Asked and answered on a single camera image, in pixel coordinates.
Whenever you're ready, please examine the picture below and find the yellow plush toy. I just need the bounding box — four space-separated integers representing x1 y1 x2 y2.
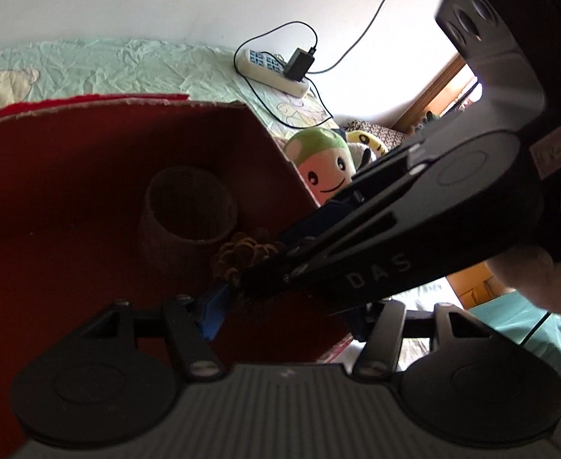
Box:
345 129 390 156

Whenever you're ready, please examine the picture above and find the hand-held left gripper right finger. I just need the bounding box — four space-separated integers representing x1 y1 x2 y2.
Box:
340 299 494 378

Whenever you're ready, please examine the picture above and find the black looped charger cable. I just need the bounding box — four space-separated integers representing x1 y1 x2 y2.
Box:
234 20 336 130

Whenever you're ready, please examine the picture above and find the large red cardboard box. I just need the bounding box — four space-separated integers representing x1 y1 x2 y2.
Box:
0 93 358 459

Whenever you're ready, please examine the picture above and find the dark patterned cloth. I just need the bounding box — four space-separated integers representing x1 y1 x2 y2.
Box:
340 119 408 151

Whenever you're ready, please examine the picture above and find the pale printed bed sheet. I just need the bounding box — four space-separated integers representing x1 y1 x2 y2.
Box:
0 38 561 383

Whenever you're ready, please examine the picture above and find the green capped plush toy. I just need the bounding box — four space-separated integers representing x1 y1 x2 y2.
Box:
283 128 358 206

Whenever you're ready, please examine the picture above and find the black charger adapter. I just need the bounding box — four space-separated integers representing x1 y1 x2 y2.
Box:
283 47 317 82

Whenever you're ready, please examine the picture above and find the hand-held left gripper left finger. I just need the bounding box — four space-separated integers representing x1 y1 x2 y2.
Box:
72 284 233 378

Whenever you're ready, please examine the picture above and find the wooden door frame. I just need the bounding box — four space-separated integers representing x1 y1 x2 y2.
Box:
393 52 482 135

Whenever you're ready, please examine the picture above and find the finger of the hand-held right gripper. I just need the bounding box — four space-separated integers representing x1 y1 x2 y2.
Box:
239 210 401 299
275 145 429 255

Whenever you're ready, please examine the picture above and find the white power strip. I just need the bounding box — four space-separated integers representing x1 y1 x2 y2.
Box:
240 48 310 99

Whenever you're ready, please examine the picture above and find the brown pine cone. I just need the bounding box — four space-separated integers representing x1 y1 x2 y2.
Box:
211 227 288 304

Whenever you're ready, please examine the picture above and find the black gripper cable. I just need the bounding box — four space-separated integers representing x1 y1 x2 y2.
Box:
519 310 551 346

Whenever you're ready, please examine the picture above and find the thin black wall cable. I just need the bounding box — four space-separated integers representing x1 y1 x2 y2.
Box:
307 0 417 75

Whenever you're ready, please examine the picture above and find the grey plush toy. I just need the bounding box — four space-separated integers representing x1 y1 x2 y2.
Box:
347 142 377 175

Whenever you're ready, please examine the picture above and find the person's right hand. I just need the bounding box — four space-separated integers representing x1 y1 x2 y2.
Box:
488 184 561 314

